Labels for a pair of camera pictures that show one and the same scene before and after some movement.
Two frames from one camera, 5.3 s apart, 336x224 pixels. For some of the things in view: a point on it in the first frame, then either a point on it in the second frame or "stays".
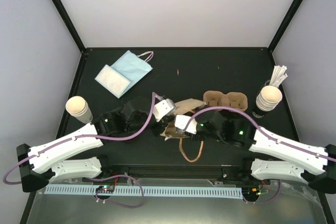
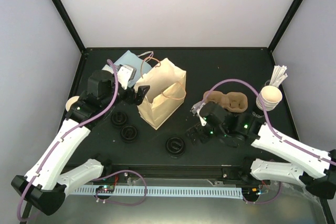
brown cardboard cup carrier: (217, 98) stays
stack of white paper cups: (269, 98) stays
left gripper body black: (164, 123) → (130, 99)
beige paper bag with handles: (191, 148) → (166, 93)
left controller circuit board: (105, 189) stays
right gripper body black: (214, 136) stays
